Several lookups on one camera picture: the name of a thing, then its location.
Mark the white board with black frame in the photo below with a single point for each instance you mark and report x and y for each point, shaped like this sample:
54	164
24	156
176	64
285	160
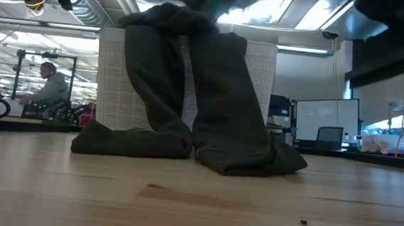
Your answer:
330	113

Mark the black printer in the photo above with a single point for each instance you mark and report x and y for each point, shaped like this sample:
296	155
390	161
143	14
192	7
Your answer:
279	107

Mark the black background robot equipment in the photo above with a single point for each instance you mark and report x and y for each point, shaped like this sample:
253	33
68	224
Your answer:
59	113

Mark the red box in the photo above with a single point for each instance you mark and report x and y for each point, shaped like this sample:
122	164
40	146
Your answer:
87	117

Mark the dark olive garment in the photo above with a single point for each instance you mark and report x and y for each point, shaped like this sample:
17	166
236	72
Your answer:
223	111

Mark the grey office chair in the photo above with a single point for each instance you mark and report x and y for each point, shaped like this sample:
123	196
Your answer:
329	138

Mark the black ceiling camera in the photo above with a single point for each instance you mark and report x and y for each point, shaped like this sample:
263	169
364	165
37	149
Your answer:
330	35

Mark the pale cloth pile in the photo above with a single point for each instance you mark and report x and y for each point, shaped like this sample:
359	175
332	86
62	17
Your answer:
381	144

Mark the person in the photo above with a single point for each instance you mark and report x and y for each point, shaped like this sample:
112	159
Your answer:
54	88

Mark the black background station frame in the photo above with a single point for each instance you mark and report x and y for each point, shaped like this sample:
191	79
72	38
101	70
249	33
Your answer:
16	75

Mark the white plastic bin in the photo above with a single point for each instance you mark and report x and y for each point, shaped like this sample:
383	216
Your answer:
114	85

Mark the small black speck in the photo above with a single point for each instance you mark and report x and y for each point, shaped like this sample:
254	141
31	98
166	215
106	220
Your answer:
303	222

